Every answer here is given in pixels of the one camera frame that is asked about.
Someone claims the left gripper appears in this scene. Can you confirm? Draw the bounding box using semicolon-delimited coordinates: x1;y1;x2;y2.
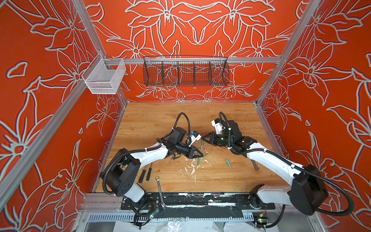
175;142;203;159

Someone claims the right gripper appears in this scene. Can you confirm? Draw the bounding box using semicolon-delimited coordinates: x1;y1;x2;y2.
200;131;234;147

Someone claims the dark green pen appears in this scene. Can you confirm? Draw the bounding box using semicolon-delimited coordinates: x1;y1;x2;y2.
197;140;204;166

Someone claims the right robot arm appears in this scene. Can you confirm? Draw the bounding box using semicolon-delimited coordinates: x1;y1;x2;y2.
202;112;355;217

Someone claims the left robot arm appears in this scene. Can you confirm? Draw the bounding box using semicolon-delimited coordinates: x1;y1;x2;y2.
100;112;204;203

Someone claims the black screwdriver right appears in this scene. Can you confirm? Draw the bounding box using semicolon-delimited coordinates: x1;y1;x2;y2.
146;164;153;181

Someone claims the black screwdriver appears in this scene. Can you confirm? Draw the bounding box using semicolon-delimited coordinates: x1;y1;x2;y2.
146;164;153;181
138;166;147;183

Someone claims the black screwdriver left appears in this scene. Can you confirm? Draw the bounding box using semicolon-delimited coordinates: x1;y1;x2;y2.
138;166;147;183

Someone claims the metal wrench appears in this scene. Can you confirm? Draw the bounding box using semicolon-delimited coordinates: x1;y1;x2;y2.
156;176;166;210

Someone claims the clear plastic bin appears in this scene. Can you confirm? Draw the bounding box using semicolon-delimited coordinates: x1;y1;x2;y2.
82;54;126;94

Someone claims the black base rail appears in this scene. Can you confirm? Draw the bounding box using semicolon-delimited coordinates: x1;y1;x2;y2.
120;191;276;211

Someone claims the black wire basket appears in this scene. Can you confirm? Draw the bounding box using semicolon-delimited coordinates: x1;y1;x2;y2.
143;55;230;87

